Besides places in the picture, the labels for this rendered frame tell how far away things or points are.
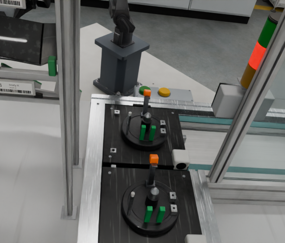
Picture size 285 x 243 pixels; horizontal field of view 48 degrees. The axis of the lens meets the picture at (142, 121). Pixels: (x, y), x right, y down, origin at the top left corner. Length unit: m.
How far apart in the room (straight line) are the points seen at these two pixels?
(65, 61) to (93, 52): 0.95
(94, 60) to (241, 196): 0.84
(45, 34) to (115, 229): 0.44
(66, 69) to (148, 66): 0.92
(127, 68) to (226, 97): 0.53
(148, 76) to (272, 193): 0.70
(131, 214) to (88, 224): 0.10
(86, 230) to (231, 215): 0.43
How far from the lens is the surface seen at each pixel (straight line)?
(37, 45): 0.60
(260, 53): 0.68
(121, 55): 1.11
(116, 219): 0.77
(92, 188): 0.84
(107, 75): 1.22
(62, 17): 0.51
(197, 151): 1.03
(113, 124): 0.97
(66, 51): 0.53
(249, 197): 1.00
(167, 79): 1.39
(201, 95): 1.35
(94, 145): 0.93
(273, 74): 0.68
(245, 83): 0.72
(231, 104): 0.75
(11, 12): 0.96
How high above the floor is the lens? 1.64
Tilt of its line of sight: 43 degrees down
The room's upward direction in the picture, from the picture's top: 11 degrees clockwise
